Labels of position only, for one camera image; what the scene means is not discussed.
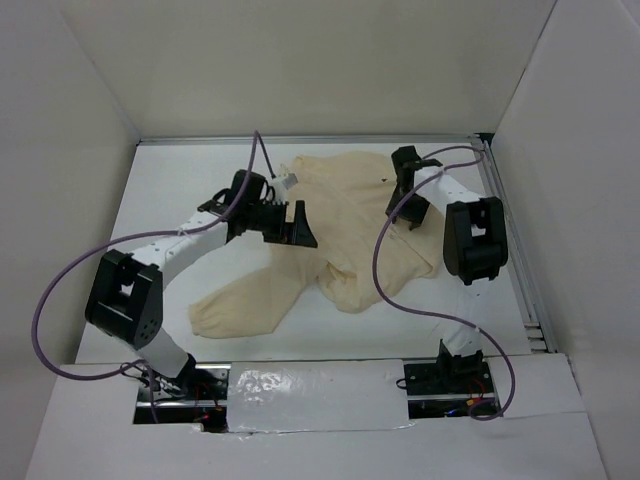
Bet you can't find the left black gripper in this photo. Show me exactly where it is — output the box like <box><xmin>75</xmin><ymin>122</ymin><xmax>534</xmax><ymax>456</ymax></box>
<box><xmin>244</xmin><ymin>198</ymin><xmax>316</xmax><ymax>247</ymax></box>

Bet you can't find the purple cable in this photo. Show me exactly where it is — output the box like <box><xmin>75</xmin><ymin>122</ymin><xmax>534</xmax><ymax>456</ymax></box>
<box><xmin>373</xmin><ymin>144</ymin><xmax>518</xmax><ymax>421</ymax></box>
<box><xmin>30</xmin><ymin>130</ymin><xmax>279</xmax><ymax>424</ymax></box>

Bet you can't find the aluminium frame rail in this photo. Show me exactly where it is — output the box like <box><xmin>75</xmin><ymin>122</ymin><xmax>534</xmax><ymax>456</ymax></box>
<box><xmin>137</xmin><ymin>133</ymin><xmax>557</xmax><ymax>354</ymax></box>

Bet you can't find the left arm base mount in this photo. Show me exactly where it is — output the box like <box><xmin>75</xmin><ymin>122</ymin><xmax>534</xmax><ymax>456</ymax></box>
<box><xmin>124</xmin><ymin>364</ymin><xmax>231</xmax><ymax>434</ymax></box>

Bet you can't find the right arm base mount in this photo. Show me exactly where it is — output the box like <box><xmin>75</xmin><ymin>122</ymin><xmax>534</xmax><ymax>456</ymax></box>
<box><xmin>396</xmin><ymin>341</ymin><xmax>500</xmax><ymax>419</ymax></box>

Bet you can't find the cream fabric jacket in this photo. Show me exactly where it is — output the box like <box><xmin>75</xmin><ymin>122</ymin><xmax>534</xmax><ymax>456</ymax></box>
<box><xmin>188</xmin><ymin>151</ymin><xmax>444</xmax><ymax>339</ymax></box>

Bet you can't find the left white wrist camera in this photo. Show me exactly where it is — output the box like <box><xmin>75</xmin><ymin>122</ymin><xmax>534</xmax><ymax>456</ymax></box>
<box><xmin>271</xmin><ymin>171</ymin><xmax>298</xmax><ymax>191</ymax></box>

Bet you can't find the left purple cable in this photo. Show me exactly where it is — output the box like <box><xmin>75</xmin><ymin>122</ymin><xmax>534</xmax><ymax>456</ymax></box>
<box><xmin>30</xmin><ymin>130</ymin><xmax>279</xmax><ymax>424</ymax></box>

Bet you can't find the white front cover sheet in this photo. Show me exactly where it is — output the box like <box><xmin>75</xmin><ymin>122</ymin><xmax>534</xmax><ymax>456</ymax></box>
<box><xmin>226</xmin><ymin>360</ymin><xmax>412</xmax><ymax>433</ymax></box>

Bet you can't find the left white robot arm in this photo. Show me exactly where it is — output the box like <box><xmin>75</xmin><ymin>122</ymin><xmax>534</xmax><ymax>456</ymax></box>
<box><xmin>85</xmin><ymin>170</ymin><xmax>318</xmax><ymax>399</ymax></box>

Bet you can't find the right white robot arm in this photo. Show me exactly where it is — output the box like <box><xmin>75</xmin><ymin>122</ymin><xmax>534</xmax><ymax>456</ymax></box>
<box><xmin>386</xmin><ymin>146</ymin><xmax>508</xmax><ymax>392</ymax></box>

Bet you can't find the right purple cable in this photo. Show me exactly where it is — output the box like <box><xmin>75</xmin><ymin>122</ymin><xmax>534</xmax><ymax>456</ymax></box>
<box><xmin>373</xmin><ymin>144</ymin><xmax>518</xmax><ymax>421</ymax></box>

